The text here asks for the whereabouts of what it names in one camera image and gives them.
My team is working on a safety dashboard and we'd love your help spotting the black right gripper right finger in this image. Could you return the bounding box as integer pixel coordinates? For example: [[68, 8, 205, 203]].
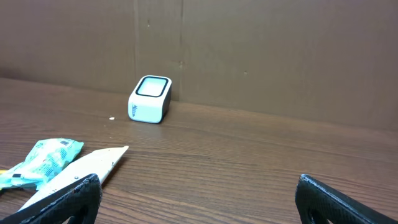
[[295, 174, 397, 224]]

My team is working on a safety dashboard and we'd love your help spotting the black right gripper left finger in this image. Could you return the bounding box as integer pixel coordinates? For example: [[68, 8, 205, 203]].
[[1, 174, 102, 224]]

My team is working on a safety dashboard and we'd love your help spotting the white tube gold cap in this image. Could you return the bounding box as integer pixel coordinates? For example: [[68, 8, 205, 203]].
[[19, 146, 129, 211]]

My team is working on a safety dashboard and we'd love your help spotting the teal tissue packet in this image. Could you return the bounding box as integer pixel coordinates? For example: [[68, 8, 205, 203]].
[[1, 138, 84, 190]]

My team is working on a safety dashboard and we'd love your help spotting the white barcode scanner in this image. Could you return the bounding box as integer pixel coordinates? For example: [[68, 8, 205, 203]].
[[127, 75, 172, 124]]

